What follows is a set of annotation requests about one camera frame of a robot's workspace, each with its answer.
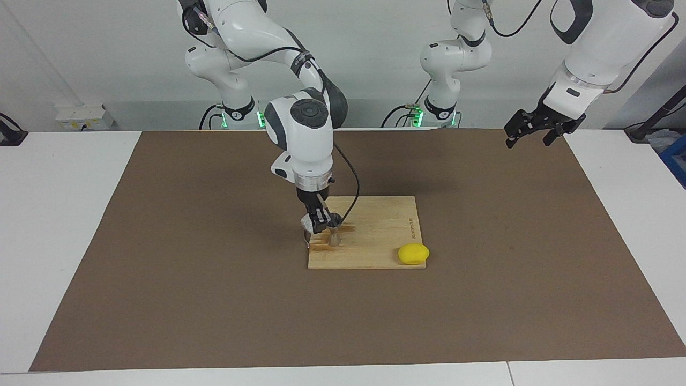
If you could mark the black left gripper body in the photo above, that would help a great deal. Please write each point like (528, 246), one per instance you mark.
(552, 113)

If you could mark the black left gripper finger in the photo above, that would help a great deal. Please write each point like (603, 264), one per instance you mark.
(515, 122)
(572, 121)

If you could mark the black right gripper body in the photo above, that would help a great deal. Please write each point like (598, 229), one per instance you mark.
(308, 199)

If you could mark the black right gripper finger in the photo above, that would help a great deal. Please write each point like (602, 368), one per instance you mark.
(319, 222)

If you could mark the small clear glass cup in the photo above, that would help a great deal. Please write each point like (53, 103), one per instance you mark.
(305, 222)

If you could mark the steel double jigger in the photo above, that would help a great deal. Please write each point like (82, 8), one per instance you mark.
(335, 238)

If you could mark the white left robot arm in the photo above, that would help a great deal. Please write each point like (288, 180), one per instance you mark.
(600, 43)

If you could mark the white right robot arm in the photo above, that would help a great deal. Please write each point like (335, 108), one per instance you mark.
(300, 128)

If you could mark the bamboo cutting board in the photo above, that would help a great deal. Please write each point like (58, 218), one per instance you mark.
(386, 236)

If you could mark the black tripod stand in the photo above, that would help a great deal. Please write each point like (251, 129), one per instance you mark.
(640, 131)

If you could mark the clear plastic bag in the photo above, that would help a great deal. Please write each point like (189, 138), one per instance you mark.
(662, 140)

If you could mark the yellow lemon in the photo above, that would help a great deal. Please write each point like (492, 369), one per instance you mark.
(413, 254)

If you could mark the blue crate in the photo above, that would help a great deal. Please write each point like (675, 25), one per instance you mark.
(676, 155)

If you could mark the brown table mat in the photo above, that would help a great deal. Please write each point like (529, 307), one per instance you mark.
(214, 300)

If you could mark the white power strip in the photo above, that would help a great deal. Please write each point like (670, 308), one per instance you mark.
(80, 118)

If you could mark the black clamp mount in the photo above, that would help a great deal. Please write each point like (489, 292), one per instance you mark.
(10, 136)

